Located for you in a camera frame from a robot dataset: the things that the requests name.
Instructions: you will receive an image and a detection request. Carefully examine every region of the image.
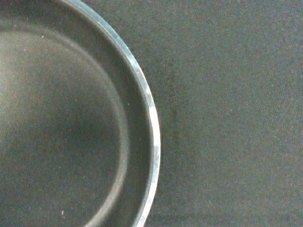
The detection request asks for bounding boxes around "black frying pan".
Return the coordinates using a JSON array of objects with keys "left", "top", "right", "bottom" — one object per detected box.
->
[{"left": 0, "top": 0, "right": 161, "bottom": 227}]

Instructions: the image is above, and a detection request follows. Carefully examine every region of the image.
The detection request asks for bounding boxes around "black tablecloth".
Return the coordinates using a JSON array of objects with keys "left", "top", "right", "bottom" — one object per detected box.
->
[{"left": 78, "top": 0, "right": 303, "bottom": 227}]

